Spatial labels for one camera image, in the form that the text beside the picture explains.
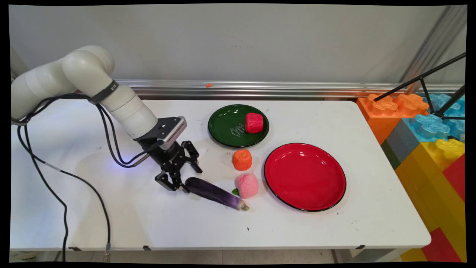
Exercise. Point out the orange toy fruit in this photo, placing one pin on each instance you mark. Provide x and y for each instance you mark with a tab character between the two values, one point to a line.
242	160

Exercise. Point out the grey giant building block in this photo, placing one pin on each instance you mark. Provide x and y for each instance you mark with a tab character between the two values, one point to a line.
403	143

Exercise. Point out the purple toy eggplant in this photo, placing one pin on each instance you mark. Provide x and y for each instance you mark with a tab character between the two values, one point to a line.
212	191

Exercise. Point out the aluminium rail along wall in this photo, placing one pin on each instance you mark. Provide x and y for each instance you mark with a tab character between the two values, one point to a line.
297	89

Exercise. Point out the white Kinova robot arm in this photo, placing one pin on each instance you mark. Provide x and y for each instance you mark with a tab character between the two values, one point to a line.
85	70

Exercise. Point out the orange giant building block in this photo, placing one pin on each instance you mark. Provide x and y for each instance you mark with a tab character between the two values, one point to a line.
379	126

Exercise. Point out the red giant building block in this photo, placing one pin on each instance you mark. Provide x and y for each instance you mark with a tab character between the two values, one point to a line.
440	247
456	175

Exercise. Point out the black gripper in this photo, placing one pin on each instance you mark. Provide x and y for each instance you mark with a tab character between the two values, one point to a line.
169	158

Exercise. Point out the pink toy peach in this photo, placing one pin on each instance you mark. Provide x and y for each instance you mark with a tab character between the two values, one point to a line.
247	186

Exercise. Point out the blue giant building block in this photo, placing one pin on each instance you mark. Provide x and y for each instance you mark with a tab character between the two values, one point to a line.
427	128

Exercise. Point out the dark green plate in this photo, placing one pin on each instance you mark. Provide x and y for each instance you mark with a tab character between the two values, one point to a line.
227	126

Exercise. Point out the red toy fruit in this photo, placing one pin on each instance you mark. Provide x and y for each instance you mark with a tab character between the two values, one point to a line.
254	123

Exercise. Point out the black tripod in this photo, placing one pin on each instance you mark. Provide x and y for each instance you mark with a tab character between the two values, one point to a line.
450	101

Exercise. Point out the red plate with black rim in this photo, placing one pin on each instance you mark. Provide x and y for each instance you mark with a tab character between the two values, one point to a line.
305	176

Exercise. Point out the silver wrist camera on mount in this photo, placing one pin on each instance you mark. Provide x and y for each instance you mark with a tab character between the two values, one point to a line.
174	132

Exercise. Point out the yellow giant building block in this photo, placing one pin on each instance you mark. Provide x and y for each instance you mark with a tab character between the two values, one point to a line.
427	178

